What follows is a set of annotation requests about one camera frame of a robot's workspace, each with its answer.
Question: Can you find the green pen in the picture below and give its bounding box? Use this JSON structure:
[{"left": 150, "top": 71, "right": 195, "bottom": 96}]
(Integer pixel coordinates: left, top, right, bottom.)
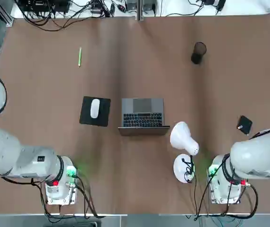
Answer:
[{"left": 77, "top": 47, "right": 83, "bottom": 68}]

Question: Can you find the black mesh pen holder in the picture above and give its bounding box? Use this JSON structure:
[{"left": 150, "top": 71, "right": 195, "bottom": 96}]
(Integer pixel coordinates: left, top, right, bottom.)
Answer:
[{"left": 191, "top": 42, "right": 207, "bottom": 65}]

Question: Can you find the grey laptop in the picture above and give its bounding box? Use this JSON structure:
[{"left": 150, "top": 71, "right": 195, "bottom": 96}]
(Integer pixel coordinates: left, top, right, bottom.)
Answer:
[{"left": 117, "top": 97, "right": 171, "bottom": 137}]

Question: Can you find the black mouse pad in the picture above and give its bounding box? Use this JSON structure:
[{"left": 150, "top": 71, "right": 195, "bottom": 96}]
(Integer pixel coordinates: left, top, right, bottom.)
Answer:
[{"left": 79, "top": 96, "right": 112, "bottom": 127}]

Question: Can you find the white computer mouse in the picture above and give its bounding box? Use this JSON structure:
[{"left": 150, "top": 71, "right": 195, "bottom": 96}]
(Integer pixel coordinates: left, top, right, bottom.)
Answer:
[{"left": 90, "top": 98, "right": 101, "bottom": 118}]

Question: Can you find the white desk lamp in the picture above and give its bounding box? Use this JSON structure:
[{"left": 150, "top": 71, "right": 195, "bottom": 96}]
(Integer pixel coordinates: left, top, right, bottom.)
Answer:
[{"left": 170, "top": 121, "right": 200, "bottom": 184}]

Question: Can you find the small black square box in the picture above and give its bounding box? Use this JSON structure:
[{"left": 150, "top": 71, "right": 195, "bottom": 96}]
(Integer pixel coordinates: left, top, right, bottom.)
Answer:
[{"left": 236, "top": 115, "right": 253, "bottom": 136}]

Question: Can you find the black electronics box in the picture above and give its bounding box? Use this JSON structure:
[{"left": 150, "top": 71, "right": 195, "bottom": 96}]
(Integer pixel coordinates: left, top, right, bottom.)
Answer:
[{"left": 21, "top": 0, "right": 70, "bottom": 14}]

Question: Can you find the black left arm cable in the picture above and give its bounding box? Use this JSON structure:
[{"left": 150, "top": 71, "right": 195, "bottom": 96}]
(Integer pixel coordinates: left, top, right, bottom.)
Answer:
[{"left": 2, "top": 174, "right": 105, "bottom": 218}]

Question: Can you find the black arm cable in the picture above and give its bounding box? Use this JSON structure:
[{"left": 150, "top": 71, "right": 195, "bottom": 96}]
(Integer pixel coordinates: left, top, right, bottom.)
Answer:
[
  {"left": 196, "top": 127, "right": 259, "bottom": 218},
  {"left": 2, "top": 174, "right": 105, "bottom": 218}
]

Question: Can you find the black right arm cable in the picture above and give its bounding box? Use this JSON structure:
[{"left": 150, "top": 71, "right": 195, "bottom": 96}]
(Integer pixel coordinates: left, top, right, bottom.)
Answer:
[{"left": 196, "top": 127, "right": 259, "bottom": 218}]

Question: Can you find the aluminium frame post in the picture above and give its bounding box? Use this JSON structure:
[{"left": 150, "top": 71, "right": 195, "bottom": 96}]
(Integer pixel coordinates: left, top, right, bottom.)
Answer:
[{"left": 137, "top": 0, "right": 144, "bottom": 21}]

